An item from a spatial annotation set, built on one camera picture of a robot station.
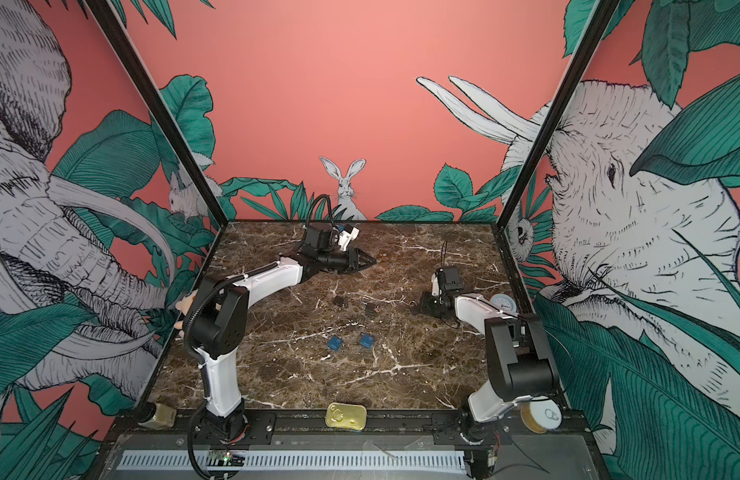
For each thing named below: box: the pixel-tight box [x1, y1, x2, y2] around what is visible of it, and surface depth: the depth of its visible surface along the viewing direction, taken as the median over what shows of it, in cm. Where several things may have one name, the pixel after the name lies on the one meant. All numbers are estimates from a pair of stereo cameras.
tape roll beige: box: [520, 395, 563, 434], surface depth 74 cm
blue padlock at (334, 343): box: [328, 335, 343, 351], surface depth 90 cm
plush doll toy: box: [174, 288, 199, 330], surface depth 90 cm
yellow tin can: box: [325, 402, 367, 431], surface depth 74 cm
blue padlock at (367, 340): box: [359, 333, 376, 350], surface depth 90 cm
